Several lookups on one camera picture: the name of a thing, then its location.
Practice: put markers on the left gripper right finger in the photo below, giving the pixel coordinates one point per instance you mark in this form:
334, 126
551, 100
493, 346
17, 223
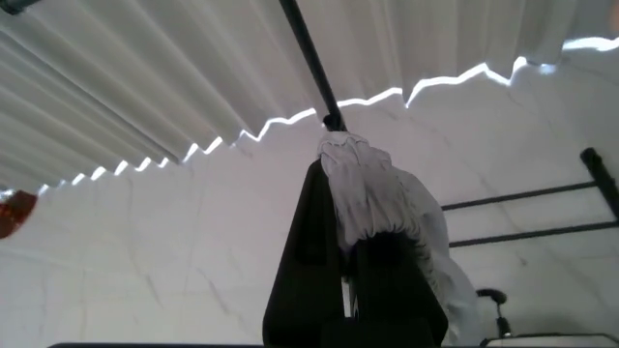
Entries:
392, 290

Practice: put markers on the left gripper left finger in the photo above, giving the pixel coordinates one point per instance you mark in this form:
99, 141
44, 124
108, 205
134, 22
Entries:
300, 270

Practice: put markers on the pale grey shorts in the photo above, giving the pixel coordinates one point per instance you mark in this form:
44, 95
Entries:
367, 193

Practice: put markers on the black clothes rack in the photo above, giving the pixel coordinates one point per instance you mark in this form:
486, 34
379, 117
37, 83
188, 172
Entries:
309, 53

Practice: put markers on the white curtain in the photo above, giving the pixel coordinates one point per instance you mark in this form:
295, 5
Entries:
145, 72

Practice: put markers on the red object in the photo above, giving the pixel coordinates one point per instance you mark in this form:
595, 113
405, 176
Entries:
14, 212

